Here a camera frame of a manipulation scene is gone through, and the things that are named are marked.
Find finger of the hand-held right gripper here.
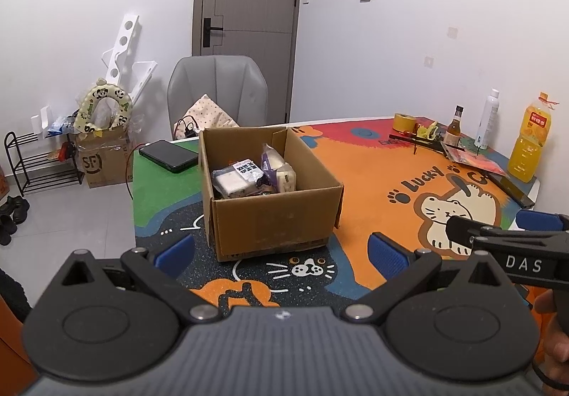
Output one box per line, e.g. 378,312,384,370
446,215,554,248
517,209,569,231

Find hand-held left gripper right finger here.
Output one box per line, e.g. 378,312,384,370
344,232,512,321

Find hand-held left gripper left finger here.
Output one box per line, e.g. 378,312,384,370
60,234,223,321

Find white rice cake packet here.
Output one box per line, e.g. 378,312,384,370
211,160,264,199

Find cardboard box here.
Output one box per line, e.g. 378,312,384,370
198,125,345,263

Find purple white cake packet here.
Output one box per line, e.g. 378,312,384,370
260,143,298,193

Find person's right hand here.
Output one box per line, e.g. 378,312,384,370
533,290,569,380

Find black phone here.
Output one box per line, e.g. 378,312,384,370
489,174,535,209

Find red flat packet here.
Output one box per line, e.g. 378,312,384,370
440,143,507,177

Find orange juice bottle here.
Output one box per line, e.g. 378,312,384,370
508,91,558,183

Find black tablet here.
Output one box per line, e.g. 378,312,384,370
139,139,199,175

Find brown glass bottle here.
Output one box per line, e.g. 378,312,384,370
443,105,464,147

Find yellow crumpled wrapper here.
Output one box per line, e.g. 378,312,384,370
415,121,440,140

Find black clothes hanger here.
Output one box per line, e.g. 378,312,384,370
389,134,450,154

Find white spray bottle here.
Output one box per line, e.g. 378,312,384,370
473,89,501,150

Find brown printed carton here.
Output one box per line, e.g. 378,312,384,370
75,127,135,189

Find black wrist band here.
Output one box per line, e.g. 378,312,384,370
531,360,569,389

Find yellow tape roll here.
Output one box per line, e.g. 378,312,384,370
393,113,419,132

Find dotted cream cushion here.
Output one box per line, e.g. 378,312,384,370
182,94,241,130

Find black shoe rack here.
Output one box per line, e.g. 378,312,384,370
4,130,85,197

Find black slippers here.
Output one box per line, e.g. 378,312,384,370
0,195,31,246

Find dark cloth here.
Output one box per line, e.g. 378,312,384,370
0,269,33,326

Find grey chair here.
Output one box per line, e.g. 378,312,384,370
168,55,268,141

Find panda print neck pillow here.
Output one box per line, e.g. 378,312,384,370
73,78,134,134

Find white paper bags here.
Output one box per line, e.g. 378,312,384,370
31,105,76,139

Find white rack with holes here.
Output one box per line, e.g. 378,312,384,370
100,15,158,106

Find grey door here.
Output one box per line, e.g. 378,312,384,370
192,0,305,123

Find black charger with cables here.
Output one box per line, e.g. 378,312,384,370
173,117,199,140

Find black door handle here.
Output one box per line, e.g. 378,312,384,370
202,17,224,48

